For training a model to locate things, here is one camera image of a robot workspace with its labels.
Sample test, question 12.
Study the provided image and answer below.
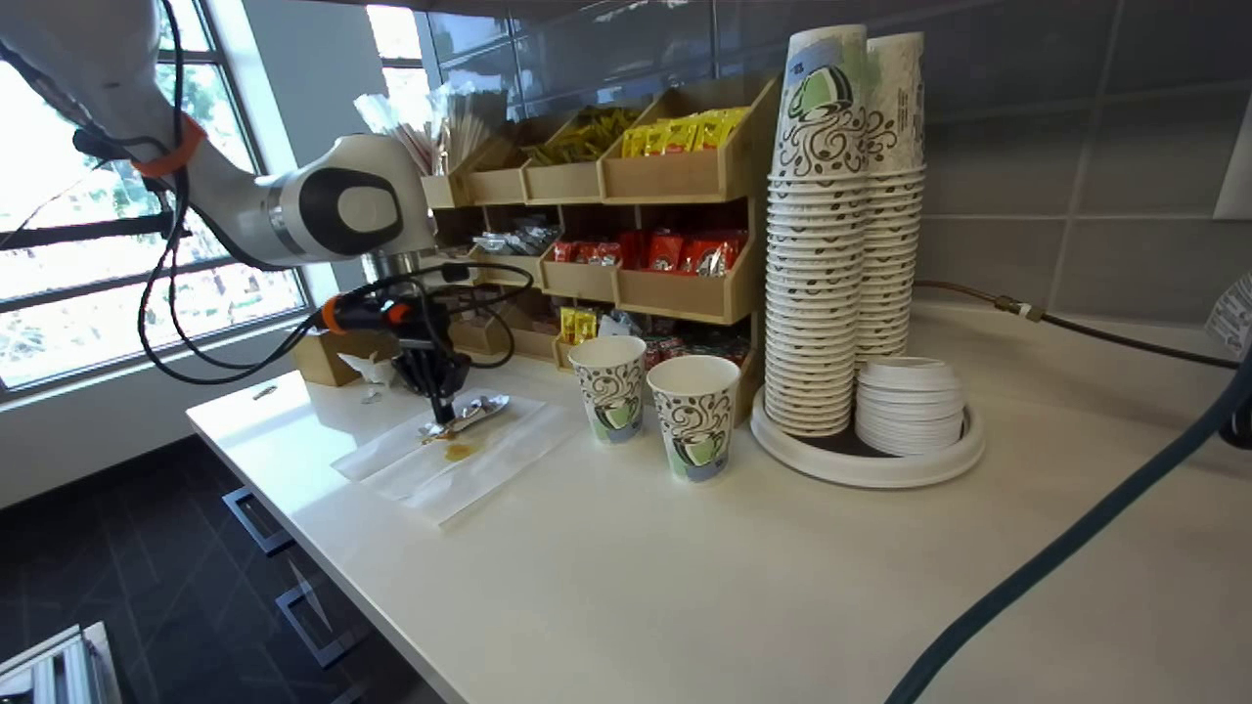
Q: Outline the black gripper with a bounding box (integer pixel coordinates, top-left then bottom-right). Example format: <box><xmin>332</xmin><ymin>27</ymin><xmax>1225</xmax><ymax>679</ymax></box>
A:
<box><xmin>316</xmin><ymin>276</ymin><xmax>468</xmax><ymax>434</ymax></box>

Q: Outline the white sachet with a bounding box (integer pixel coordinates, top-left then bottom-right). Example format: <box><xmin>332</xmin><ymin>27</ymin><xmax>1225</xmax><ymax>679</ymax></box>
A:
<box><xmin>424</xmin><ymin>391</ymin><xmax>509</xmax><ymax>436</ymax></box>

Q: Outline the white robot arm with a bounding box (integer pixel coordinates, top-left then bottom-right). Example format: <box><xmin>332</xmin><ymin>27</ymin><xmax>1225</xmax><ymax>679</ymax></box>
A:
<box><xmin>0</xmin><ymin>0</ymin><xmax>435</xmax><ymax>276</ymax></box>

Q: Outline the white paper napkin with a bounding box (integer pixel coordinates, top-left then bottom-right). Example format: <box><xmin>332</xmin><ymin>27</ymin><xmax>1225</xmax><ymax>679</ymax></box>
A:
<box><xmin>332</xmin><ymin>391</ymin><xmax>580</xmax><ymax>529</ymax></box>

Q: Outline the patterned paper cup left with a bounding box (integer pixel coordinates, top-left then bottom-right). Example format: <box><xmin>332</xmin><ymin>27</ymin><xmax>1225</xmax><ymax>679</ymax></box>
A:
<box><xmin>566</xmin><ymin>335</ymin><xmax>645</xmax><ymax>440</ymax></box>

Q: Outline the patterned paper cup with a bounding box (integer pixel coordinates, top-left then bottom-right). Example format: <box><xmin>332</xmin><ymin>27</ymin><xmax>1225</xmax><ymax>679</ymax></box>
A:
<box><xmin>645</xmin><ymin>354</ymin><xmax>738</xmax><ymax>479</ymax></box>
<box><xmin>566</xmin><ymin>335</ymin><xmax>645</xmax><ymax>440</ymax></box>

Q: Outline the patterned paper cup right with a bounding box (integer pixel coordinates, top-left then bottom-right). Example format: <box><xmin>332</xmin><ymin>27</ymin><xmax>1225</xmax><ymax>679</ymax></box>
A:
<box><xmin>645</xmin><ymin>354</ymin><xmax>738</xmax><ymax>479</ymax></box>

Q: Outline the wooden condiment organizer rack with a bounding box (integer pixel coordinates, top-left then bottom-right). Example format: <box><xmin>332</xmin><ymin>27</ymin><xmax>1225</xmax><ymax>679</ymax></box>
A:
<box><xmin>424</xmin><ymin>82</ymin><xmax>776</xmax><ymax>384</ymax></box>

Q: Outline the white round tray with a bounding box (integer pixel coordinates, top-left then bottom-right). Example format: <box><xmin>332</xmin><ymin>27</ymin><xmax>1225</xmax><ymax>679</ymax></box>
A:
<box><xmin>746</xmin><ymin>397</ymin><xmax>987</xmax><ymax>492</ymax></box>

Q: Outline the tall paper cup stack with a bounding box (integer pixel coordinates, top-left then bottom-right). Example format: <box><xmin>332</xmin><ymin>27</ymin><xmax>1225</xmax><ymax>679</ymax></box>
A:
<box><xmin>764</xmin><ymin>23</ymin><xmax>867</xmax><ymax>436</ymax></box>

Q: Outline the stack of white lids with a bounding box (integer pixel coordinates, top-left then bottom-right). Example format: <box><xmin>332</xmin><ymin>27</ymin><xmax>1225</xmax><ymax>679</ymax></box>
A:
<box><xmin>855</xmin><ymin>354</ymin><xmax>966</xmax><ymax>459</ymax></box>

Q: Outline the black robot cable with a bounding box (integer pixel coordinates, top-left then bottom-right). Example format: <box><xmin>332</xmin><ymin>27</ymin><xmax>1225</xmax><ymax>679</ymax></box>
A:
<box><xmin>133</xmin><ymin>0</ymin><xmax>540</xmax><ymax>391</ymax></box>

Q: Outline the dark green cable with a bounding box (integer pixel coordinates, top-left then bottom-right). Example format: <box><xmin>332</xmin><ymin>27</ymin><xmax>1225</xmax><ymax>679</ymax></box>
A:
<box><xmin>885</xmin><ymin>375</ymin><xmax>1252</xmax><ymax>704</ymax></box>

